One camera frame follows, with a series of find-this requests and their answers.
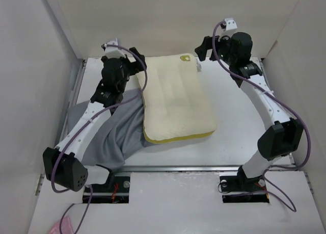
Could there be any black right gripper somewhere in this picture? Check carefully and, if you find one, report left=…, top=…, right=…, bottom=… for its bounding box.
left=194, top=31, right=236, bottom=66

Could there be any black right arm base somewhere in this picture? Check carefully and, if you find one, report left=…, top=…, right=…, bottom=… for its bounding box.
left=218, top=174, right=269, bottom=203

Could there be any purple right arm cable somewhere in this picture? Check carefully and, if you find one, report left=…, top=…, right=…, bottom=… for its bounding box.
left=211, top=20, right=311, bottom=212

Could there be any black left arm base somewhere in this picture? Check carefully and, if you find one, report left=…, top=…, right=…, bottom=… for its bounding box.
left=82, top=174, right=130, bottom=204

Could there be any grey pillowcase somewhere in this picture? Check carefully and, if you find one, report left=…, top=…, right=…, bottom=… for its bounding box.
left=81, top=89, right=154, bottom=170

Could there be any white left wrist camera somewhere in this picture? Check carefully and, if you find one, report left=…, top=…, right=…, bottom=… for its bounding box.
left=101, top=38, right=125, bottom=59

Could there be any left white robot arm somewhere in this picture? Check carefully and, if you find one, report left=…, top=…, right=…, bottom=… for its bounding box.
left=43, top=43, right=147, bottom=193

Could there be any cream and yellow pillow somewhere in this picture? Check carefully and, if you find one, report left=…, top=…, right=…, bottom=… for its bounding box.
left=136, top=53, right=217, bottom=144

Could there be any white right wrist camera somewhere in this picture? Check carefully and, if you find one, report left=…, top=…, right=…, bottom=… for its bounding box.
left=221, top=17, right=237, bottom=32

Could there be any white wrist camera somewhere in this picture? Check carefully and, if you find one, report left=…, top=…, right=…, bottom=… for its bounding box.
left=101, top=38, right=125, bottom=59
left=221, top=17, right=237, bottom=32

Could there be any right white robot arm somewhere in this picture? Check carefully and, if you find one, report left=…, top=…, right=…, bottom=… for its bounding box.
left=195, top=32, right=304, bottom=190

